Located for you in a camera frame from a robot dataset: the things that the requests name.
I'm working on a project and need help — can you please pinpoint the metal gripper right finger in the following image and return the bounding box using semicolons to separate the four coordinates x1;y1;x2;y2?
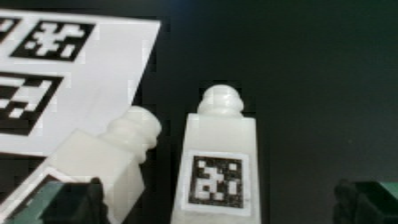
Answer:
333;180;398;224

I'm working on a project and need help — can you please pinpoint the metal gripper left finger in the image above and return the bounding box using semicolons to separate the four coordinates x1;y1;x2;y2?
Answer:
2;178;109;224

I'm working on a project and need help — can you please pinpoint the white leg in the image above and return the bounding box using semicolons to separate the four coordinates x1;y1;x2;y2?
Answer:
0;105;164;224
171;85;262;224

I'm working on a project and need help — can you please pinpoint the white fiducial marker sheet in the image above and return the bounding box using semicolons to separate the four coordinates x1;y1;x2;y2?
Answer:
0;8;160;156

